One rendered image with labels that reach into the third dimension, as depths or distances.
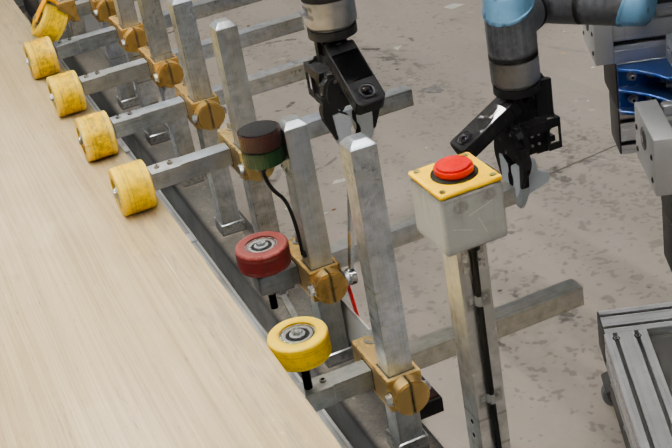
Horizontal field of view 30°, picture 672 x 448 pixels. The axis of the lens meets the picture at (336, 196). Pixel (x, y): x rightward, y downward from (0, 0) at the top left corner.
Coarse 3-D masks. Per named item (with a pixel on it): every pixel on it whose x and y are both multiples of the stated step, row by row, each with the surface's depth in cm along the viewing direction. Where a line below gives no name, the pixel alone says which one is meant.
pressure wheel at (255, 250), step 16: (240, 240) 185; (256, 240) 185; (272, 240) 184; (240, 256) 181; (256, 256) 180; (272, 256) 180; (288, 256) 183; (256, 272) 181; (272, 272) 181; (272, 304) 187
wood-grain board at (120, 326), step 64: (0, 0) 320; (0, 64) 275; (0, 128) 242; (64, 128) 237; (0, 192) 216; (64, 192) 211; (0, 256) 194; (64, 256) 191; (128, 256) 188; (192, 256) 185; (0, 320) 177; (64, 320) 174; (128, 320) 172; (192, 320) 169; (0, 384) 163; (64, 384) 160; (128, 384) 158; (192, 384) 156; (256, 384) 153
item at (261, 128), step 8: (264, 120) 174; (248, 128) 172; (256, 128) 172; (264, 128) 171; (272, 128) 171; (248, 136) 170; (256, 136) 169; (288, 160) 173; (288, 168) 174; (264, 176) 174; (288, 208) 178; (296, 224) 179; (296, 232) 180; (304, 256) 181
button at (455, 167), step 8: (440, 160) 125; (448, 160) 125; (456, 160) 124; (464, 160) 124; (440, 168) 123; (448, 168) 123; (456, 168) 123; (464, 168) 123; (472, 168) 123; (440, 176) 123; (448, 176) 123; (456, 176) 122; (464, 176) 123
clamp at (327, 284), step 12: (288, 240) 190; (300, 252) 187; (300, 264) 184; (336, 264) 182; (300, 276) 186; (312, 276) 181; (324, 276) 180; (336, 276) 180; (312, 288) 181; (324, 288) 180; (336, 288) 181; (324, 300) 181; (336, 300) 182
